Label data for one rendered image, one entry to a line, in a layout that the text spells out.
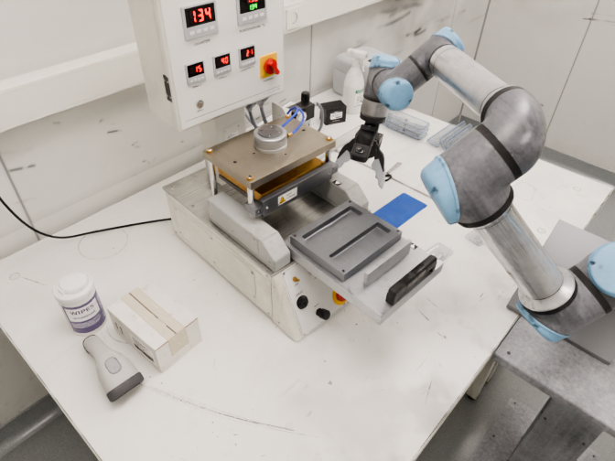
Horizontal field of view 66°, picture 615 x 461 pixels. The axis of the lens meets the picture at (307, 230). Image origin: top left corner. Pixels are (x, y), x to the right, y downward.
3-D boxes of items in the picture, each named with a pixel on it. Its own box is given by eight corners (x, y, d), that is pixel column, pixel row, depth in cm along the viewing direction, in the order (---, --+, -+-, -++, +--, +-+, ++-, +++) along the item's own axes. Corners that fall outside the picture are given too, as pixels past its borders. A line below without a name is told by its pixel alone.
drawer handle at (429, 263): (384, 301, 97) (387, 287, 94) (427, 265, 105) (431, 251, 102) (392, 306, 96) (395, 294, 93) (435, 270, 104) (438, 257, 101)
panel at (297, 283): (302, 337, 116) (279, 273, 109) (381, 276, 132) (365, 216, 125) (307, 340, 114) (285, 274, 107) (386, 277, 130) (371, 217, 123)
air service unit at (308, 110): (275, 146, 140) (275, 100, 130) (311, 130, 148) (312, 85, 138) (287, 154, 137) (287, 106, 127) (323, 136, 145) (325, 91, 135)
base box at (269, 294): (174, 235, 143) (164, 188, 132) (269, 185, 163) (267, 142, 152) (296, 344, 115) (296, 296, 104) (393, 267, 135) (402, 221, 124)
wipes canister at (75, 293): (64, 323, 118) (43, 282, 108) (96, 304, 123) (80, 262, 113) (81, 343, 114) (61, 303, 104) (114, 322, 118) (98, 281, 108)
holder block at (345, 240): (290, 243, 109) (290, 235, 108) (348, 207, 120) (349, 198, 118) (342, 283, 101) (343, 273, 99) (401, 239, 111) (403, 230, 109)
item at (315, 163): (218, 177, 120) (214, 144, 113) (284, 146, 131) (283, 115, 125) (263, 209, 111) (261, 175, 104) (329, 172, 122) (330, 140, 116)
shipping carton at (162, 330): (113, 330, 117) (104, 306, 111) (159, 300, 124) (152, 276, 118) (158, 376, 107) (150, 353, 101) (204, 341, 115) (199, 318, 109)
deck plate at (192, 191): (162, 188, 132) (161, 186, 131) (259, 144, 150) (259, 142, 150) (271, 278, 107) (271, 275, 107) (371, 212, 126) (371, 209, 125)
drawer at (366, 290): (282, 253, 112) (281, 229, 107) (344, 213, 124) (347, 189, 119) (379, 327, 97) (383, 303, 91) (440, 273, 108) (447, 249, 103)
